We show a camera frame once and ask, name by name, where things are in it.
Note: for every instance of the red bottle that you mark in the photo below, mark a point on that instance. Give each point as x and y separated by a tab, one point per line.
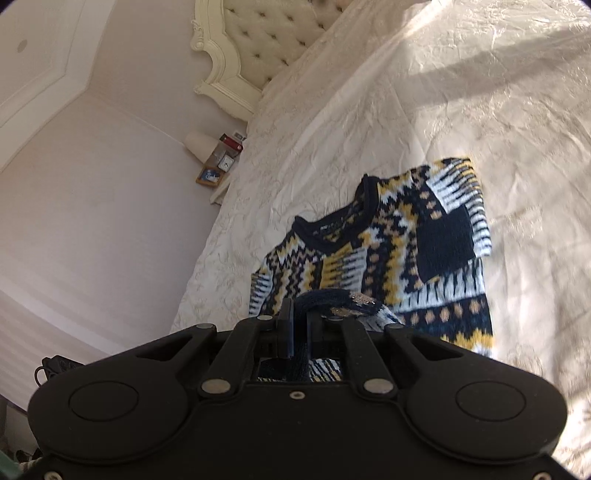
231	142

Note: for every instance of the wooden picture frame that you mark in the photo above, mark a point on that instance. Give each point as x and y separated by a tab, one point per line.
210	177

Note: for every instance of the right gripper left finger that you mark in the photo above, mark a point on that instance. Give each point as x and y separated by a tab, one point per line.
240	351

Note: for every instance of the cream tufted headboard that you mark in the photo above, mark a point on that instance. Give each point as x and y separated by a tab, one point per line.
251	42

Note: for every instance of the small white alarm clock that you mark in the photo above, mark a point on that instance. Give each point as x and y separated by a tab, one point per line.
225	163

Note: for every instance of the navy yellow patterned knit sweater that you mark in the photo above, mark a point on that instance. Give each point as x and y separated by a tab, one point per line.
412	245

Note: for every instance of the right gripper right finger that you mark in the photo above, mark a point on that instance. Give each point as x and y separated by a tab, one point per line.
364	372

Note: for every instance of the table lamp cream shade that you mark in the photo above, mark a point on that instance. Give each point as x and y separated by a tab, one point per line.
200	145

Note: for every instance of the cream embroidered bedspread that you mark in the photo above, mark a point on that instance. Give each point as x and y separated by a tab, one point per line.
394	85

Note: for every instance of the cream left nightstand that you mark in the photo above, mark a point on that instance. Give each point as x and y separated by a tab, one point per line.
220	191

